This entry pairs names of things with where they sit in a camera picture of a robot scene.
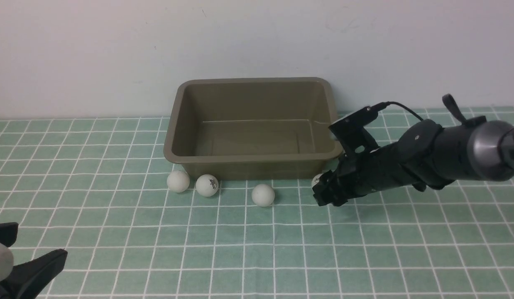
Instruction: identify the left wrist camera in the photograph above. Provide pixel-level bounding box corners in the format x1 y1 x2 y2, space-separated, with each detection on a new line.
0 243 14 281

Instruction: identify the right black camera cable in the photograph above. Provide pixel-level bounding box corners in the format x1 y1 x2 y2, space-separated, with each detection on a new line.
371 101 426 122

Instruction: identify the black cable tie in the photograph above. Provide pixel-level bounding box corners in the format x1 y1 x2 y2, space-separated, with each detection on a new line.
442 93 487 127

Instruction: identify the olive plastic bin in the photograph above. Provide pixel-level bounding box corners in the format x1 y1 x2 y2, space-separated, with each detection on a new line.
164 77 343 180

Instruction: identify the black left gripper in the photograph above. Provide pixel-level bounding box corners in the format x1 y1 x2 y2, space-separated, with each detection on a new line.
0 223 68 299

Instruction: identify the plain white ball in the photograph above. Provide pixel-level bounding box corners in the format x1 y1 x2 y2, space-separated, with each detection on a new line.
166 170 191 193
251 184 275 207

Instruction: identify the green checkered tablecloth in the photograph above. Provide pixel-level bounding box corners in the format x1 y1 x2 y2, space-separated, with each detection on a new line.
0 117 514 299

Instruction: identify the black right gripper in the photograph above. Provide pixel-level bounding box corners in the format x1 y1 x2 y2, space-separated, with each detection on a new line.
312 145 407 207

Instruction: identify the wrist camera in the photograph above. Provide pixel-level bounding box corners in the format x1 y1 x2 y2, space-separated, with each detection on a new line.
328 106 379 159
0 243 14 281

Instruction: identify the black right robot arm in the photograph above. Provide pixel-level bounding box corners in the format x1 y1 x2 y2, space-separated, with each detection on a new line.
312 117 514 206

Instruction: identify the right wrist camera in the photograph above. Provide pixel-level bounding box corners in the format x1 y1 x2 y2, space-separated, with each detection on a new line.
328 106 379 159

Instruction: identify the white logo ball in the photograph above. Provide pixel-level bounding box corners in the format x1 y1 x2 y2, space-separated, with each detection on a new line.
311 173 323 189
196 174 219 197

